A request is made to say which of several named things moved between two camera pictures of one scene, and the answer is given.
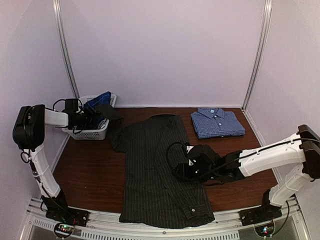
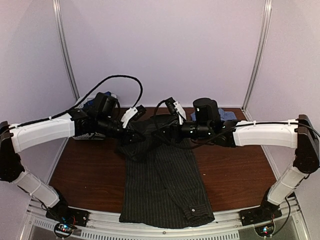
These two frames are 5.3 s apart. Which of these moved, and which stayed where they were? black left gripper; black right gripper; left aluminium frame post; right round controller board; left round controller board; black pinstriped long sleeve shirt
Moved: black right gripper; black left gripper
Stayed: black pinstriped long sleeve shirt; left round controller board; left aluminium frame post; right round controller board
